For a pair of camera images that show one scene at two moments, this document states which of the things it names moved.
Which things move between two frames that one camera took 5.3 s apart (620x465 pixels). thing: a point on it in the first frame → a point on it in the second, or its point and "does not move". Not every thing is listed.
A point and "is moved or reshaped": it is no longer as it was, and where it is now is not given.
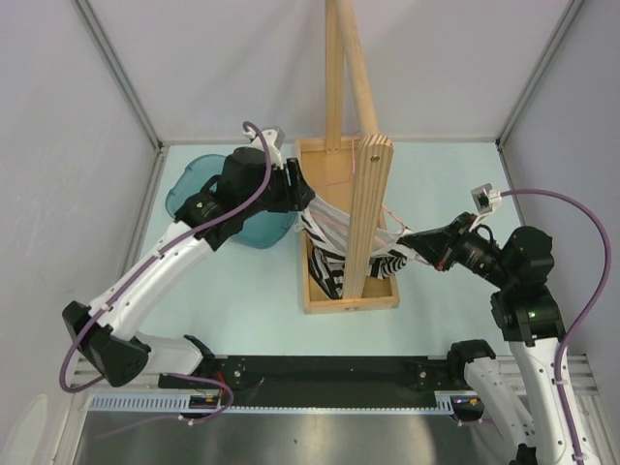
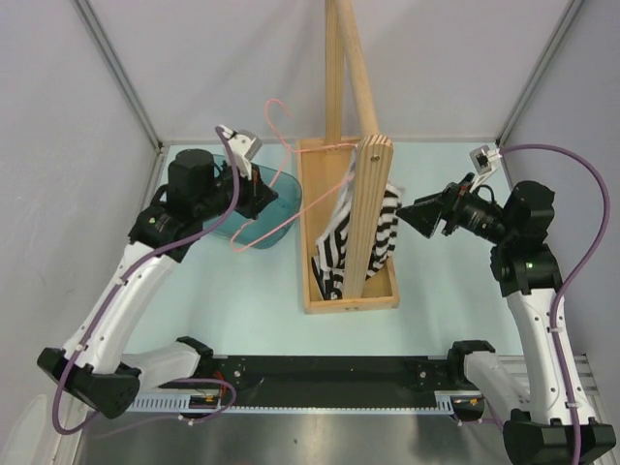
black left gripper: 295,196 → 253,189
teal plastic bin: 262,230 does not move
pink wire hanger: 346,225 → 290,152
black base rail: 324,381 does not move
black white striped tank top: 328,235 is moved or reshaped
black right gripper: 438,246 → 426,213
